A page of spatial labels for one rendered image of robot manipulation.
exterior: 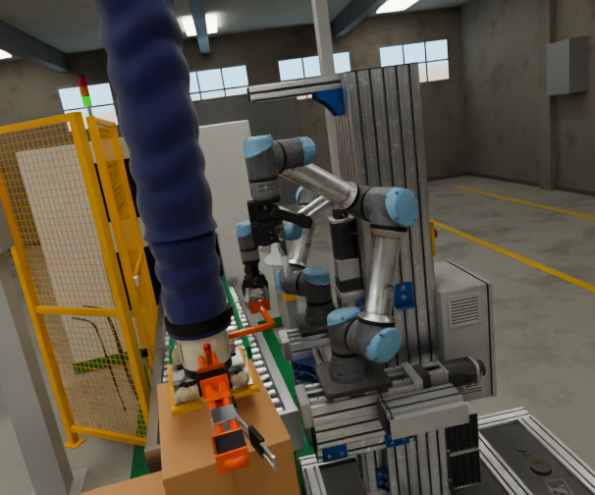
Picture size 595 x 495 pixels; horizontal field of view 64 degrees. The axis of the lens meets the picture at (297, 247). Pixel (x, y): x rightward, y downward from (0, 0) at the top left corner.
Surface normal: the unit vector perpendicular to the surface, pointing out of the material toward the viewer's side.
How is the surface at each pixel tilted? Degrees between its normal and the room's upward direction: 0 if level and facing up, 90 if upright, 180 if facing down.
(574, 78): 90
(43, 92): 90
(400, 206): 83
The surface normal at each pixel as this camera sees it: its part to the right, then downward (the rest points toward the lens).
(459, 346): 0.15, 0.23
